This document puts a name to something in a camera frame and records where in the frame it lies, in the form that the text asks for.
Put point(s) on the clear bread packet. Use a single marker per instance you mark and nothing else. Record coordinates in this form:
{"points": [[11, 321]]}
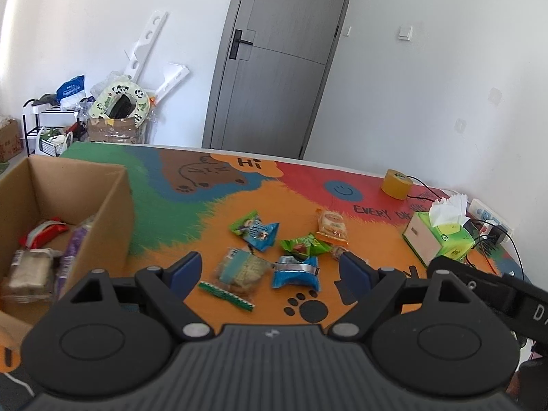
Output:
{"points": [[30, 269]]}

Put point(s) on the white power strip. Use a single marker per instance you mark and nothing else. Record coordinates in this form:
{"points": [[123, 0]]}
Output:
{"points": [[488, 214]]}

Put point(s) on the printed brown cardboard box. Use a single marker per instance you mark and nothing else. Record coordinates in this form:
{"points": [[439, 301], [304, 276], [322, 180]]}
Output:
{"points": [[115, 130]]}

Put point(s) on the thin green snack stick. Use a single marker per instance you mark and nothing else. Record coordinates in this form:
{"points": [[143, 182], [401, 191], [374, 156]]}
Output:
{"points": [[227, 295]]}

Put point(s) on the white light switch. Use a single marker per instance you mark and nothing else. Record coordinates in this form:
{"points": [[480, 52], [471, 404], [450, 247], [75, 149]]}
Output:
{"points": [[405, 32]]}

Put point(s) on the blue plastic bag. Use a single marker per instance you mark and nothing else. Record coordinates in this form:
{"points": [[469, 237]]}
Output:
{"points": [[70, 90]]}

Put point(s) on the green and blue snack packet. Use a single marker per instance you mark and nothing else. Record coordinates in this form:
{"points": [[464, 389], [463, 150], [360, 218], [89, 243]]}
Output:
{"points": [[257, 230]]}

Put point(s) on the cracker packet with blue band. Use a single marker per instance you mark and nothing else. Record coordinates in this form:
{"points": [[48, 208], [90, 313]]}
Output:
{"points": [[239, 272]]}

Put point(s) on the short white board with holes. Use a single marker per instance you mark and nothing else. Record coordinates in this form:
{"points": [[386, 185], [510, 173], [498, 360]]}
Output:
{"points": [[173, 77]]}

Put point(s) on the green and white tissue box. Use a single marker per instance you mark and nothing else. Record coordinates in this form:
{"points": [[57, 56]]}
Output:
{"points": [[432, 237]]}

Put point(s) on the black shoe rack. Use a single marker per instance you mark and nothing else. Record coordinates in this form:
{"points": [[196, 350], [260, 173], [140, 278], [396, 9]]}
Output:
{"points": [[45, 110]]}

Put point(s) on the plain brown cardboard box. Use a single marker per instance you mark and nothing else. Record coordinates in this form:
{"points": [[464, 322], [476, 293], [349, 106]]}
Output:
{"points": [[8, 141]]}

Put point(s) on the white plastic bag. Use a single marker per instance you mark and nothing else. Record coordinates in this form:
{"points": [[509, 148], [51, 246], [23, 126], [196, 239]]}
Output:
{"points": [[51, 147]]}

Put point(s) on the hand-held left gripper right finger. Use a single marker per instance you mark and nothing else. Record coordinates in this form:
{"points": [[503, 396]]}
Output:
{"points": [[354, 270]]}

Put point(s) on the purple snack packet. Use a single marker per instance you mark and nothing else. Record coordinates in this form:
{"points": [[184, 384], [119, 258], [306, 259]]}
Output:
{"points": [[72, 244]]}

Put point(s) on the panda print toilet seat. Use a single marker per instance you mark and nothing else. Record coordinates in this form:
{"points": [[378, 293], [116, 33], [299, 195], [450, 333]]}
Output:
{"points": [[141, 98]]}

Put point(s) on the orange snack packet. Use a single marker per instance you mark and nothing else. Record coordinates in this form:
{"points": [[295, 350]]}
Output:
{"points": [[332, 224]]}

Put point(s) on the yellow tape roll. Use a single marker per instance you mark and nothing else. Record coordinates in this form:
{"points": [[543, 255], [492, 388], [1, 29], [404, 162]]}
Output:
{"points": [[396, 184]]}

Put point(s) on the red snack packet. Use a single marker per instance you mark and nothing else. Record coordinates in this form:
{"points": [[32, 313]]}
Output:
{"points": [[43, 232]]}

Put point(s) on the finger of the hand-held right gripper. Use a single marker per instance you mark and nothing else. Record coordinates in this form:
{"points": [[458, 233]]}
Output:
{"points": [[471, 283]]}

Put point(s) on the dark cloth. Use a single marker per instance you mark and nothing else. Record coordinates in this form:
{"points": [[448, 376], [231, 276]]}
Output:
{"points": [[45, 99]]}

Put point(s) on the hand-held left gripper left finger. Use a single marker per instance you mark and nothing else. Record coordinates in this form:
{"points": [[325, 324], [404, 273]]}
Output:
{"points": [[185, 270]]}

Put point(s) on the small clear wrapped snack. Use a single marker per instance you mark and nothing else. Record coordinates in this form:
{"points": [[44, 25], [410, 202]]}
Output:
{"points": [[338, 251]]}

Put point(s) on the black charger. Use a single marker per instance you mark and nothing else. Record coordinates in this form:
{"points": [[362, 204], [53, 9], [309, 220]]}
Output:
{"points": [[496, 235]]}

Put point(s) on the long white board with holes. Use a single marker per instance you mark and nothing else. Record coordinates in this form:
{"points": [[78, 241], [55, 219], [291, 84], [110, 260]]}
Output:
{"points": [[147, 43]]}

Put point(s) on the grey door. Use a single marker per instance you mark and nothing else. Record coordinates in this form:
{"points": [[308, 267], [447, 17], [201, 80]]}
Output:
{"points": [[278, 72]]}

